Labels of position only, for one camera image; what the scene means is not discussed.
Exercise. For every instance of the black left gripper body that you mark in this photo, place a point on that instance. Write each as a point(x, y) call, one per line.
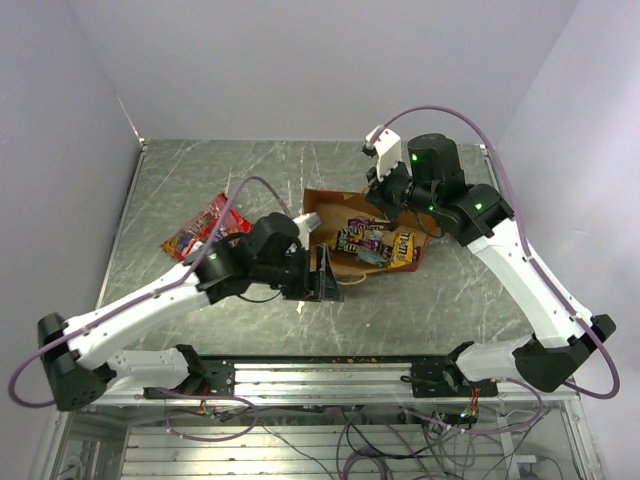
point(296, 274)

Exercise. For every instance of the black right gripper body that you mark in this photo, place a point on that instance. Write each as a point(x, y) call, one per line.
point(392, 191)

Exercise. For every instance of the red brown paper bag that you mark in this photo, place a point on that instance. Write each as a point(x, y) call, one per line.
point(335, 208)

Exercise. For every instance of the large red snack bag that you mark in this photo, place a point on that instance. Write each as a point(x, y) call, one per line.
point(195, 233)

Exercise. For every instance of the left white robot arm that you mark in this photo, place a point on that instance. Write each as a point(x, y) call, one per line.
point(85, 356)

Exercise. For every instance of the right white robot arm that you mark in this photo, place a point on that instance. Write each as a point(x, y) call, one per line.
point(424, 176)

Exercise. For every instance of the yellow m&m's packet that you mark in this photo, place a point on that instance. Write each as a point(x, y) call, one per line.
point(404, 249)

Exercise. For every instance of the light blue snack packet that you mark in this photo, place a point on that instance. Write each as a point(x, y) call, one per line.
point(373, 257)

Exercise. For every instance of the purple candy packet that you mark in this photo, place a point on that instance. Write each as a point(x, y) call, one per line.
point(374, 231)

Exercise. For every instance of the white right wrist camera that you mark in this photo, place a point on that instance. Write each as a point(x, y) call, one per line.
point(385, 145)

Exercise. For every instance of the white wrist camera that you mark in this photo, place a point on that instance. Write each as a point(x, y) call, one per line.
point(385, 145)
point(306, 224)

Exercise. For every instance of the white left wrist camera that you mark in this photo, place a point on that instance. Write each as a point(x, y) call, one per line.
point(306, 224)

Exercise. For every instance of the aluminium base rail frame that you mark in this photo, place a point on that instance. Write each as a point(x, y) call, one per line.
point(295, 417)

